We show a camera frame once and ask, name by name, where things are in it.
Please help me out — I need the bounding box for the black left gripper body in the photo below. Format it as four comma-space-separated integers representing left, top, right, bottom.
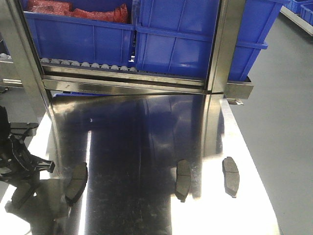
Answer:
0, 106, 38, 187

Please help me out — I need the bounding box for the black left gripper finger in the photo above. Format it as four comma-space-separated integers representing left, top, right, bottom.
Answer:
30, 155, 55, 173

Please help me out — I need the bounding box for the brake pad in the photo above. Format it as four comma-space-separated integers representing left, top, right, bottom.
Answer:
175, 160, 191, 203
65, 162, 88, 207
222, 157, 240, 198

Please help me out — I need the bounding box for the roller conveyor track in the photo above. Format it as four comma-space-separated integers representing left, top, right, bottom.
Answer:
40, 57, 138, 72

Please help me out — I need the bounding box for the large blue bin left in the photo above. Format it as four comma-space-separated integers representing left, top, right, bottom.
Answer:
21, 0, 137, 67

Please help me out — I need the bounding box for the large blue bin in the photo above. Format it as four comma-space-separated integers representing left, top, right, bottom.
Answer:
21, 0, 137, 67
135, 0, 285, 81

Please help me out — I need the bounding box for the red bubble wrap bag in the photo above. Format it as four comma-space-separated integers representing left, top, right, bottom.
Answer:
26, 0, 130, 24

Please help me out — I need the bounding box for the large blue bin right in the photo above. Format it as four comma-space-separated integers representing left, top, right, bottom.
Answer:
135, 0, 285, 81

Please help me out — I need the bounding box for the steel rack frame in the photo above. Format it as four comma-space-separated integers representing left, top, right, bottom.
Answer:
0, 0, 245, 118

